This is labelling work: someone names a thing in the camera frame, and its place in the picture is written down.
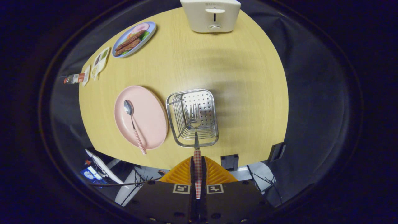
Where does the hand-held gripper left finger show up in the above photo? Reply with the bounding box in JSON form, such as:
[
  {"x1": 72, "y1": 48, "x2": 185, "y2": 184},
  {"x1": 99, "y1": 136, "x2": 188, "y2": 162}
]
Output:
[{"x1": 124, "y1": 156, "x2": 196, "y2": 224}]

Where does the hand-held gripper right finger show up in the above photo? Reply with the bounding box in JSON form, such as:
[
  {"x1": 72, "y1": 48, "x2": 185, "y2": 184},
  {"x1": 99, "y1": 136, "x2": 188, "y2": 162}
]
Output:
[{"x1": 201, "y1": 156, "x2": 274, "y2": 224}]

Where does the fork with checked handle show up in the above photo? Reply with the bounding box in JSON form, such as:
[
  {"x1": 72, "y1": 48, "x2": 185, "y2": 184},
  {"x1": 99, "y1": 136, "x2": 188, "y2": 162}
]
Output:
[{"x1": 187, "y1": 103, "x2": 203, "y2": 199}]

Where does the spoon with checked handle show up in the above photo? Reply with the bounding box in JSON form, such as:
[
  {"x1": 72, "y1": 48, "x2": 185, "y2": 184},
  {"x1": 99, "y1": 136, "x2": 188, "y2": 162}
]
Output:
[{"x1": 123, "y1": 100, "x2": 147, "y2": 155}]

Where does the black table clamp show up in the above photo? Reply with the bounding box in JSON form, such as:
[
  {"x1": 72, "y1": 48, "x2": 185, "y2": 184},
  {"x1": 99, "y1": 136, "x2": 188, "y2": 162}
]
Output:
[
  {"x1": 269, "y1": 142, "x2": 286, "y2": 162},
  {"x1": 221, "y1": 154, "x2": 239, "y2": 171}
]

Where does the white flat panel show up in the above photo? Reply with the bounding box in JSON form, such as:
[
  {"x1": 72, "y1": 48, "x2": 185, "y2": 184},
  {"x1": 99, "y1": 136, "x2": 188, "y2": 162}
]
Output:
[{"x1": 86, "y1": 149, "x2": 129, "y2": 189}]

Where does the pink plate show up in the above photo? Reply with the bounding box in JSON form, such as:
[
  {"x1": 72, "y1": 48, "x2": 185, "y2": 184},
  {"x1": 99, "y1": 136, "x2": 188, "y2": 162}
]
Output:
[{"x1": 114, "y1": 86, "x2": 168, "y2": 150}]

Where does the blue lit screen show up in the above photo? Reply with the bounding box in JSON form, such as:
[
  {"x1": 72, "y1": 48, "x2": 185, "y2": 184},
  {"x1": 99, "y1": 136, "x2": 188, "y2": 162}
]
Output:
[{"x1": 80, "y1": 166, "x2": 108, "y2": 184}]

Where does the white square coaster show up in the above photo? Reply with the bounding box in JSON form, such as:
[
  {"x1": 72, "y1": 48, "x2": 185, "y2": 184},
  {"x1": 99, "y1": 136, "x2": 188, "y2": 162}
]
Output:
[{"x1": 81, "y1": 65, "x2": 91, "y2": 87}]

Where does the white condiment tray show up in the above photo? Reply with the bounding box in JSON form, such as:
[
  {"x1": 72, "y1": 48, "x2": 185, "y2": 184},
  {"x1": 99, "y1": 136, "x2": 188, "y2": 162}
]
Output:
[{"x1": 91, "y1": 47, "x2": 111, "y2": 81}]

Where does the brown sausage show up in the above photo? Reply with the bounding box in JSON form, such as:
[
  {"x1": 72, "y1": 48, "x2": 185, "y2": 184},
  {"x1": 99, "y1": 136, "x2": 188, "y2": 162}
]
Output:
[
  {"x1": 114, "y1": 38, "x2": 142, "y2": 56},
  {"x1": 116, "y1": 30, "x2": 146, "y2": 52}
]

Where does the clear bottle red label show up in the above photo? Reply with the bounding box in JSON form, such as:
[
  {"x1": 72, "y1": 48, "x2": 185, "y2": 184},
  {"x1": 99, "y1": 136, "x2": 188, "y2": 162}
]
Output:
[{"x1": 64, "y1": 73, "x2": 86, "y2": 84}]

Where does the blue plate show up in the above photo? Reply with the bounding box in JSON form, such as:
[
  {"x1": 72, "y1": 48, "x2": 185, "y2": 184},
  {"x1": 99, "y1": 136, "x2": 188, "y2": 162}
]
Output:
[{"x1": 112, "y1": 21, "x2": 156, "y2": 58}]

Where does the white toaster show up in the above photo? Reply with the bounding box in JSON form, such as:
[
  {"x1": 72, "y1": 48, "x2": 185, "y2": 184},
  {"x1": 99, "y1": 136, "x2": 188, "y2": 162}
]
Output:
[{"x1": 180, "y1": 0, "x2": 241, "y2": 33}]

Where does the pink ham slice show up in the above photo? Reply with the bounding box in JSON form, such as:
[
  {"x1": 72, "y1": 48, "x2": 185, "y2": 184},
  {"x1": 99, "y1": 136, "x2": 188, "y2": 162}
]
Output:
[{"x1": 132, "y1": 23, "x2": 150, "y2": 34}]

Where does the metal wire basket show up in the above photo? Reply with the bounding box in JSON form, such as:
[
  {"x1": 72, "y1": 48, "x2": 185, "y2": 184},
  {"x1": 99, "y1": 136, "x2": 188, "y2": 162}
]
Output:
[{"x1": 166, "y1": 89, "x2": 219, "y2": 148}]

